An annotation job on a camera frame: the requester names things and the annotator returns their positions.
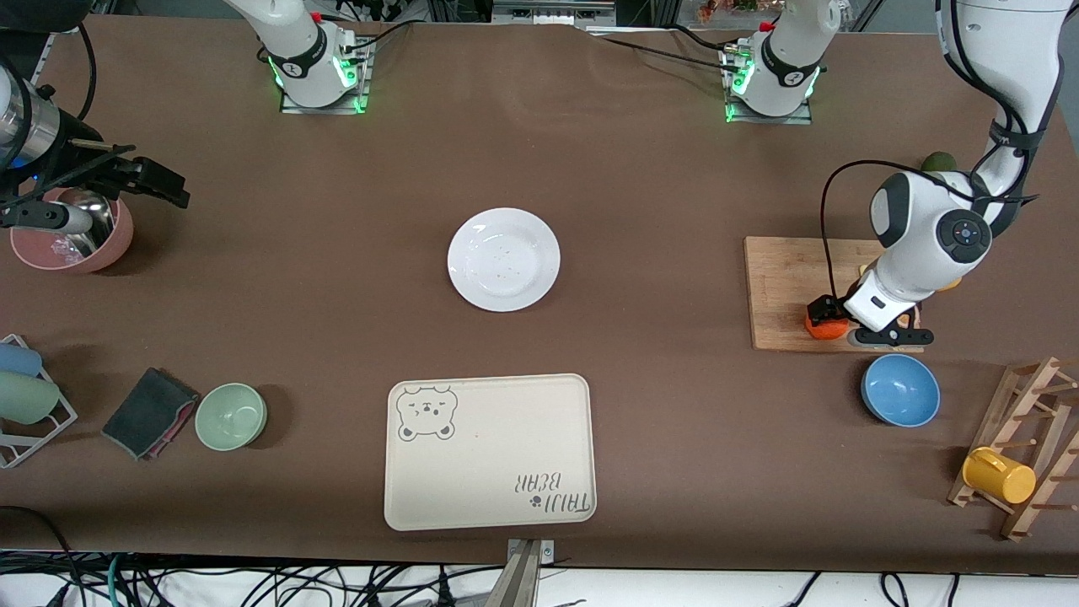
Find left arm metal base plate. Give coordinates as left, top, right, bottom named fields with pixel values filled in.
left=723, top=46, right=814, bottom=126

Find blue bowl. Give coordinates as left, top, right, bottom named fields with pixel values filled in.
left=861, top=353, right=942, bottom=428

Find white wire rack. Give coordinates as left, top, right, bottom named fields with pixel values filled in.
left=0, top=334, right=78, bottom=470

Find yellow mug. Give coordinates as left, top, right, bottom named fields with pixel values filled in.
left=962, top=447, right=1037, bottom=505

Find beige bear print tray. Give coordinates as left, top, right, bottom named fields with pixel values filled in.
left=384, top=373, right=598, bottom=532

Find colourful toy pile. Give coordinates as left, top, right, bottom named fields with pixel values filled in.
left=695, top=0, right=785, bottom=22

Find pale green cup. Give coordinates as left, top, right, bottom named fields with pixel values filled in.
left=0, top=372, right=62, bottom=425

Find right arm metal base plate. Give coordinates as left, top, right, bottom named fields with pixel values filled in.
left=281, top=38, right=372, bottom=115

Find pink bowl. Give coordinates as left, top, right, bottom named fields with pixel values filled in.
left=10, top=187, right=134, bottom=275

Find black floor cable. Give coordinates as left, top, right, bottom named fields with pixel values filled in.
left=0, top=504, right=85, bottom=607

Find wooden mug rack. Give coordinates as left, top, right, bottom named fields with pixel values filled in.
left=947, top=357, right=1079, bottom=542

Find brown table cover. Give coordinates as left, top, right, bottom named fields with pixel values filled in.
left=0, top=15, right=1079, bottom=576

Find light blue cup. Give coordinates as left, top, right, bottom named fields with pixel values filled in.
left=0, top=342, right=43, bottom=378

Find white round plate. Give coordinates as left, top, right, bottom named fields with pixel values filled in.
left=447, top=207, right=561, bottom=314

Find metal scoop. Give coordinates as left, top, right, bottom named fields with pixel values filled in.
left=51, top=188, right=116, bottom=258

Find dark grey folded cloth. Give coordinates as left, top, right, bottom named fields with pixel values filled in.
left=101, top=367, right=201, bottom=461

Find wooden cutting board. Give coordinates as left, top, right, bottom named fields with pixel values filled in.
left=743, top=237, right=925, bottom=353

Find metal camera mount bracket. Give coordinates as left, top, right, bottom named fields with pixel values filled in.
left=485, top=538, right=556, bottom=607

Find black table cable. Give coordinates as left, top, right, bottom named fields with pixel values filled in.
left=341, top=17, right=422, bottom=60
left=666, top=24, right=736, bottom=53
left=586, top=32, right=744, bottom=75

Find pale green bowl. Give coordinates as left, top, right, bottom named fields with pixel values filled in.
left=195, top=383, right=268, bottom=452

